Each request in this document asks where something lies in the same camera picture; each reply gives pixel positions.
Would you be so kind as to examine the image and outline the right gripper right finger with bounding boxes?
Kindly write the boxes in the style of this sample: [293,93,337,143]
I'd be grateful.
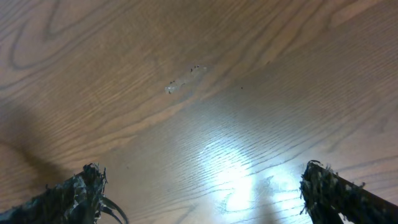
[300,160,397,224]

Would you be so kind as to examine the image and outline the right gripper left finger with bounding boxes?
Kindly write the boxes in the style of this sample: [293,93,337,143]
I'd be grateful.
[1,163,107,224]

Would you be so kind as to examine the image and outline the black usb cable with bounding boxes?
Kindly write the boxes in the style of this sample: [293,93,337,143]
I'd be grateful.
[99,195,130,224]

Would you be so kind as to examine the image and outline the tape residue on table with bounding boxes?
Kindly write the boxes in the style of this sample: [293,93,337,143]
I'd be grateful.
[164,65,208,95]

